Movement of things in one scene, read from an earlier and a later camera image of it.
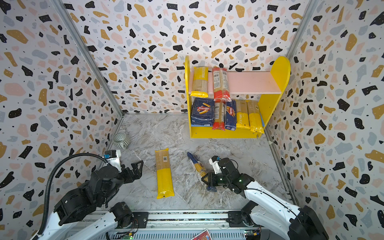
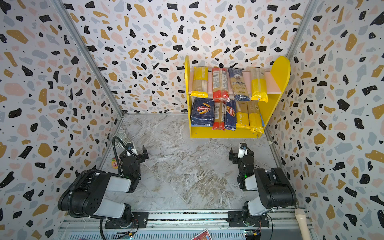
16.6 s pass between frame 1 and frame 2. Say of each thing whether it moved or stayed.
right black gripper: moved
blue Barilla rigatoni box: stayed
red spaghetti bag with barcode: stayed
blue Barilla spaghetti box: stayed
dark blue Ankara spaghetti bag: moved
